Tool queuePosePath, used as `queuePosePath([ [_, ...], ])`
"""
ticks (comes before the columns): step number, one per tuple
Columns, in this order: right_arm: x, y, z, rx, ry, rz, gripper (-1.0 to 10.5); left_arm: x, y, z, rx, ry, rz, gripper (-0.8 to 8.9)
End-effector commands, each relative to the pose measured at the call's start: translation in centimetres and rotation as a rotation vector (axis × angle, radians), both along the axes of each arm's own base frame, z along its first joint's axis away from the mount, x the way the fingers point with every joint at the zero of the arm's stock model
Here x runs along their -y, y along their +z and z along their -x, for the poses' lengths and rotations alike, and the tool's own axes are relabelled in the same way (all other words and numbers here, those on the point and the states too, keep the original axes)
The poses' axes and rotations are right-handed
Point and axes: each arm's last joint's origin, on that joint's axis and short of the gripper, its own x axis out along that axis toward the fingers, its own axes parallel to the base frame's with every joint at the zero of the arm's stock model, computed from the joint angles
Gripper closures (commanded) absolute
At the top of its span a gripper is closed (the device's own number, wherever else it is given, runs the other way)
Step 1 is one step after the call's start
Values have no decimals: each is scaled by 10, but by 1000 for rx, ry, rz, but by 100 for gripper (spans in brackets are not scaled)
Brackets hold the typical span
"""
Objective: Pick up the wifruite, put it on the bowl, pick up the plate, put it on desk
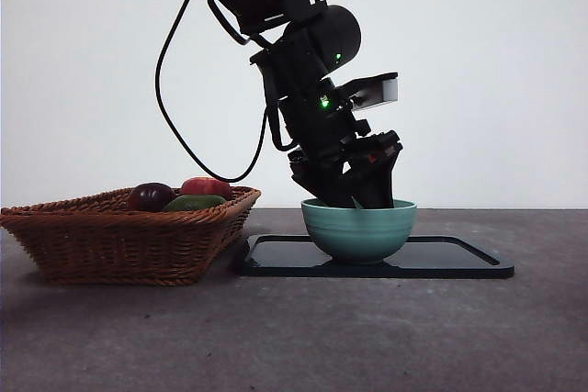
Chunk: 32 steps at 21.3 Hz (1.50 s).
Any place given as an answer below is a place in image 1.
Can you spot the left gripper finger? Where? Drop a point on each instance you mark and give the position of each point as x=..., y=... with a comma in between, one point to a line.
x=374, y=181
x=326, y=185

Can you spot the teal ceramic bowl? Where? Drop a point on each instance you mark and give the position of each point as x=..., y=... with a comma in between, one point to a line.
x=358, y=236

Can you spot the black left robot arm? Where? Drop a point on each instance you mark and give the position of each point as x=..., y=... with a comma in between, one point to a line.
x=294, y=66

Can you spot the dark green rectangular tray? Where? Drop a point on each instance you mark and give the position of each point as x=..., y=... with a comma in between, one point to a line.
x=459, y=263

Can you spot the red apple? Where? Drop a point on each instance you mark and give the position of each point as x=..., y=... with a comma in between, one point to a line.
x=206, y=186

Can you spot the green avocado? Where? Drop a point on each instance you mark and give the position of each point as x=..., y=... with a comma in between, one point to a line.
x=195, y=204

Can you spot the dark purple fruit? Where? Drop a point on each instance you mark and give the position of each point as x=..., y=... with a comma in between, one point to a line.
x=151, y=197

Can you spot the brown wicker basket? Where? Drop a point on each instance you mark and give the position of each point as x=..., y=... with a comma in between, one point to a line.
x=115, y=249

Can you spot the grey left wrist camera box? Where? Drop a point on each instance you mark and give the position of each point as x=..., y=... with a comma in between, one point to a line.
x=372, y=93

